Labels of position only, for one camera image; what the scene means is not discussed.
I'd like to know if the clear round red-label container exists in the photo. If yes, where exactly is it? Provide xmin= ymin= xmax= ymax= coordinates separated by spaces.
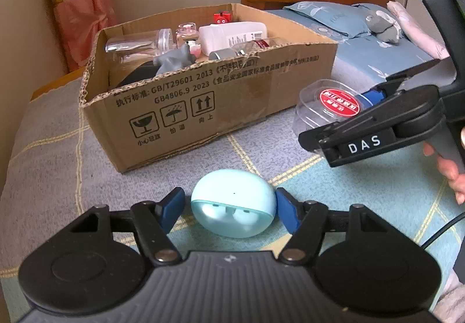
xmin=292 ymin=79 xmax=373 ymax=153

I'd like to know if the light blue earbud case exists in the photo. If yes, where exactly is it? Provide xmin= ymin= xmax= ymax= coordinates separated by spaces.
xmin=191 ymin=169 xmax=277 ymax=239

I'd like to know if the glass jar silver lid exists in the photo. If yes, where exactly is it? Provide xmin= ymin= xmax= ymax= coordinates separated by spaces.
xmin=209 ymin=42 xmax=254 ymax=60

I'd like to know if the grey plush toy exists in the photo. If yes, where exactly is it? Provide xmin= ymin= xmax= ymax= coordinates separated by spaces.
xmin=153 ymin=44 xmax=196 ymax=75

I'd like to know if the clear plastic jar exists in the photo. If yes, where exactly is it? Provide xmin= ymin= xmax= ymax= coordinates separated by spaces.
xmin=105 ymin=29 xmax=176 ymax=64

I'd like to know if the white plastic bottle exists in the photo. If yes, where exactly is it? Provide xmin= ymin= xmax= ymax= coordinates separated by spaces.
xmin=198 ymin=22 xmax=268 ymax=55

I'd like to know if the red toy train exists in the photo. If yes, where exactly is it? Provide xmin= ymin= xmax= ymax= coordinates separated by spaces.
xmin=214 ymin=11 xmax=232 ymax=24

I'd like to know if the person right hand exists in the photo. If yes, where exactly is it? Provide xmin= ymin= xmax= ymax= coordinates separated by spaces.
xmin=423 ymin=128 xmax=465 ymax=205

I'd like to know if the blue bed sheet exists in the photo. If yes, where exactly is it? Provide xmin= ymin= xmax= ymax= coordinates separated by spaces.
xmin=271 ymin=8 xmax=433 ymax=92

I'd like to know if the pink folded cloth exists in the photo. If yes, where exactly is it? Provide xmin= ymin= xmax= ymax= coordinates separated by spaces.
xmin=387 ymin=1 xmax=449 ymax=60

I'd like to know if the grey plush on bed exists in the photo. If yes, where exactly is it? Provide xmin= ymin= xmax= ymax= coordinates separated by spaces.
xmin=365 ymin=10 xmax=401 ymax=44

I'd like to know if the blue floral pillow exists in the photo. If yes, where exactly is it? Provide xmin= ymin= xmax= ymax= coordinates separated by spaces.
xmin=285 ymin=1 xmax=400 ymax=38

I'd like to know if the brown cardboard box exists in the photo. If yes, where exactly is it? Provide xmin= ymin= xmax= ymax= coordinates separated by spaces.
xmin=79 ymin=3 xmax=337 ymax=173

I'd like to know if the black cable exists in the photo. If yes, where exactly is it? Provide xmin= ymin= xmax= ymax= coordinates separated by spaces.
xmin=419 ymin=215 xmax=465 ymax=251

